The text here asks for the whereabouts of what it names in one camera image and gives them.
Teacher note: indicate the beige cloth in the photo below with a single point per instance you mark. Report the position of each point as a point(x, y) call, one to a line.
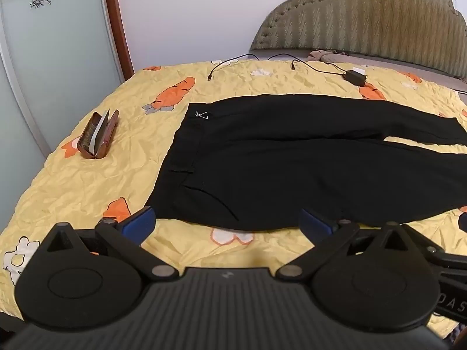
point(326, 55)

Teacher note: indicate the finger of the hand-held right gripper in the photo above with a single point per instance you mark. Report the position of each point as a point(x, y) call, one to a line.
point(462, 223)

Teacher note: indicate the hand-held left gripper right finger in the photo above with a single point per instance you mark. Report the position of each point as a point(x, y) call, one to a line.
point(314, 224)

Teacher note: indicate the flower-printed frosted glass door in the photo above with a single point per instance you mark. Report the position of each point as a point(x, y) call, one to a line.
point(54, 62)

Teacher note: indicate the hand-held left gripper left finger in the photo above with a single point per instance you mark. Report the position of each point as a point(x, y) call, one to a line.
point(140, 223)

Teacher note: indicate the brown wooden door frame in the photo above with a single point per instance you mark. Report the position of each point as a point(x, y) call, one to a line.
point(118, 25)

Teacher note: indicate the olive padded headboard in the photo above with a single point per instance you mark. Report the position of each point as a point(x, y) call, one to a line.
point(365, 14)

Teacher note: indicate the black charger adapter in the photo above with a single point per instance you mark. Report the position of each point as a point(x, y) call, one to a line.
point(354, 77)

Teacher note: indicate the yellow carrot-printed blanket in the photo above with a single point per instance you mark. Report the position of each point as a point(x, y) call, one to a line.
point(127, 135)

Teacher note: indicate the black pants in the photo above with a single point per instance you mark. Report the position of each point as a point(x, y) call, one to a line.
point(273, 160)

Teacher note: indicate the brown glasses case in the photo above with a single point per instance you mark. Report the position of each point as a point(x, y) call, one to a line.
point(109, 133)

